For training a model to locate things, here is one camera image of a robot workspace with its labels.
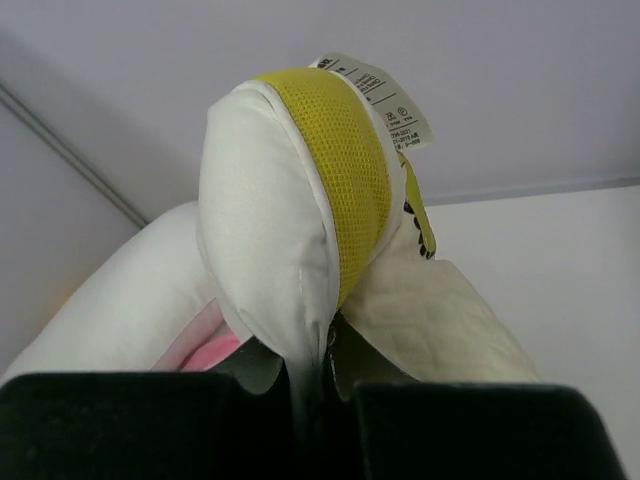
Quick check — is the white pillow care label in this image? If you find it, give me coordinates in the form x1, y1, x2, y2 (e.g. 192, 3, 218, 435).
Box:
313, 52, 433, 150

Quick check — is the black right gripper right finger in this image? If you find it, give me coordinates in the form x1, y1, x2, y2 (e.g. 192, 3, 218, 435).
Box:
320, 315, 627, 479

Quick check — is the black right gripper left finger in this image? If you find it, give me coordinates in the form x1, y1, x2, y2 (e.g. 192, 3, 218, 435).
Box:
1, 340, 290, 479

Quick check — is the pink pillowcase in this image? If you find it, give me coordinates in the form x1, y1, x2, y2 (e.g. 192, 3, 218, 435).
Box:
181, 334, 241, 372

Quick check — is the bare white pillow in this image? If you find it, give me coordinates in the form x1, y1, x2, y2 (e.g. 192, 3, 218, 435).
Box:
2, 203, 227, 381

